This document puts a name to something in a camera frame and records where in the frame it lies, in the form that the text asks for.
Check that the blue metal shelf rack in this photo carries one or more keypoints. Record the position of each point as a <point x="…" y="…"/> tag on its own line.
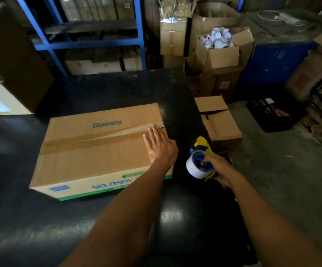
<point x="94" y="43"/>

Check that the flattened brown cardboard sheet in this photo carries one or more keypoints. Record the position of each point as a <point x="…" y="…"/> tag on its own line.
<point x="308" y="75"/>

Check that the pile of white tape rolls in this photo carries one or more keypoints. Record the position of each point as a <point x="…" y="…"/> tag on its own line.
<point x="218" y="38"/>

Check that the row of wrapped brown boxes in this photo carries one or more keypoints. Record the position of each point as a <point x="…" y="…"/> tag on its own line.
<point x="97" y="8"/>

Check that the person's left forearm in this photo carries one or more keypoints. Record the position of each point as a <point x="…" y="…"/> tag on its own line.
<point x="127" y="216"/>

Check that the person's left little finger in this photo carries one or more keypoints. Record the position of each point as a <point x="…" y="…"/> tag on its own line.
<point x="146" y="141"/>

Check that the tall taped cardboard box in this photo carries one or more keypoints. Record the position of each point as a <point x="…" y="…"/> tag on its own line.
<point x="173" y="38"/>

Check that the open box holding rolls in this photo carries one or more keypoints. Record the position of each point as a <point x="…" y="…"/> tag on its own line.
<point x="219" y="58"/>

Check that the labelled brown cardboard box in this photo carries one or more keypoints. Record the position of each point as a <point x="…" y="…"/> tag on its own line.
<point x="219" y="84"/>

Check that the blue yellow tape dispenser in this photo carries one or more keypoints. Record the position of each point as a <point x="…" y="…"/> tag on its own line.
<point x="201" y="141"/>

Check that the white packing tape roll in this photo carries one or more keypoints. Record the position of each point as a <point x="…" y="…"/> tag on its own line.
<point x="191" y="167"/>

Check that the person's left hand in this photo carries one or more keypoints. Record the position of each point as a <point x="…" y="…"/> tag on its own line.
<point x="162" y="151"/>

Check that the black plastic crate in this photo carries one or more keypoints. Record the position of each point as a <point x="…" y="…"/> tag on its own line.
<point x="275" y="116"/>

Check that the person's left thumb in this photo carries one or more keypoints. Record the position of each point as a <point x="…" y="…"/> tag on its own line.
<point x="173" y="144"/>

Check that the clear plastic wrapping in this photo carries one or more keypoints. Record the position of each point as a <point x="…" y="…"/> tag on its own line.
<point x="177" y="6"/>

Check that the person's right forearm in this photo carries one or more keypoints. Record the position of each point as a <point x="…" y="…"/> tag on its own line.
<point x="269" y="228"/>

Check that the person's right hand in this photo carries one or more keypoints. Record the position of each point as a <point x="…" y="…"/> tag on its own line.
<point x="225" y="171"/>

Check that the person's left middle finger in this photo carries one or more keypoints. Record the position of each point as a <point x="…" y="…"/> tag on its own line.
<point x="156" y="133"/>

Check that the taped brown cardboard box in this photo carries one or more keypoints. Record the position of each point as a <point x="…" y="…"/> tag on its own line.
<point x="94" y="158"/>

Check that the row of pale cardboard boxes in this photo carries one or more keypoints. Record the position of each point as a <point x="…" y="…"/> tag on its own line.
<point x="99" y="65"/>

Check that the person's right thumb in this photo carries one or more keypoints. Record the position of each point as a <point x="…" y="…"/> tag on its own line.
<point x="207" y="164"/>

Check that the empty open cardboard box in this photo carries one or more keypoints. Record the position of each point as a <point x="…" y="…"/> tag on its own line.
<point x="219" y="20"/>

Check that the blue metal cabinet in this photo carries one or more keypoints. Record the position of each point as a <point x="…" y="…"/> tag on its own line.
<point x="275" y="61"/>

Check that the large plain cardboard box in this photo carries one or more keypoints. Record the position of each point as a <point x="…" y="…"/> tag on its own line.
<point x="13" y="61"/>

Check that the small open cardboard box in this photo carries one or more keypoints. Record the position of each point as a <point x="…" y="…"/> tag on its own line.
<point x="222" y="127"/>

